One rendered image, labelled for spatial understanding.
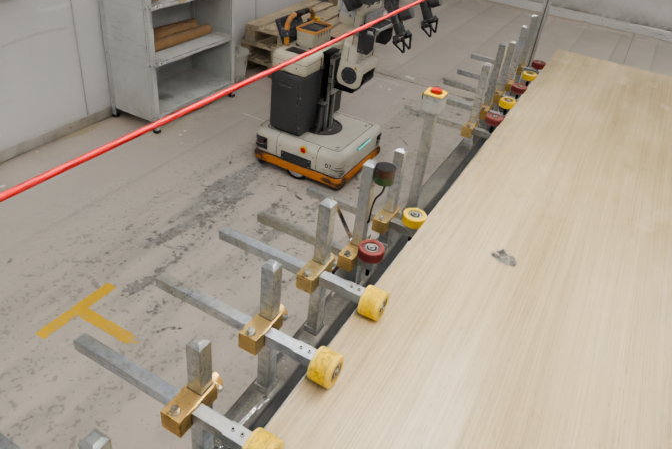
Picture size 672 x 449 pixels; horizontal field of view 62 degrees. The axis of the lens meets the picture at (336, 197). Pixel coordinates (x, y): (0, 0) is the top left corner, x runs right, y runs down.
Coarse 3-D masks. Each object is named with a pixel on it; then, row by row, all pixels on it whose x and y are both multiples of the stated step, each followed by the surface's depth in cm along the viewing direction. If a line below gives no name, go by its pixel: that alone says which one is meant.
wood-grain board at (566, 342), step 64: (576, 64) 346; (512, 128) 257; (576, 128) 264; (640, 128) 272; (448, 192) 204; (512, 192) 209; (576, 192) 214; (640, 192) 219; (448, 256) 172; (576, 256) 179; (640, 256) 183; (384, 320) 147; (448, 320) 149; (512, 320) 152; (576, 320) 154; (640, 320) 157; (384, 384) 130; (448, 384) 132; (512, 384) 134; (576, 384) 136; (640, 384) 138; (320, 448) 115; (384, 448) 116; (448, 448) 118; (512, 448) 119; (576, 448) 121; (640, 448) 123
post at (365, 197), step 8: (368, 160) 163; (368, 168) 162; (368, 176) 163; (360, 184) 166; (368, 184) 164; (360, 192) 167; (368, 192) 166; (360, 200) 168; (368, 200) 167; (360, 208) 170; (368, 208) 170; (360, 216) 171; (368, 216) 172; (360, 224) 173; (368, 224) 175; (360, 232) 174; (352, 240) 177; (360, 240) 175; (352, 272) 183; (360, 272) 186; (352, 280) 185
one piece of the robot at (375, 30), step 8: (368, 16) 317; (376, 16) 327; (376, 24) 325; (384, 24) 326; (360, 32) 321; (368, 32) 318; (376, 32) 317; (384, 32) 341; (360, 40) 323; (368, 40) 320; (376, 40) 346; (384, 40) 343; (360, 48) 325; (368, 48) 323
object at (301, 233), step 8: (264, 216) 187; (272, 216) 187; (272, 224) 186; (280, 224) 184; (288, 224) 184; (296, 224) 185; (288, 232) 184; (296, 232) 182; (304, 232) 182; (312, 232) 182; (304, 240) 182; (312, 240) 180; (336, 248) 177; (360, 264) 174; (368, 264) 173; (376, 264) 175
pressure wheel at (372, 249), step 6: (366, 240) 174; (372, 240) 174; (360, 246) 171; (366, 246) 172; (372, 246) 171; (378, 246) 172; (360, 252) 170; (366, 252) 169; (372, 252) 169; (378, 252) 169; (360, 258) 171; (366, 258) 169; (372, 258) 169; (378, 258) 169; (366, 270) 176
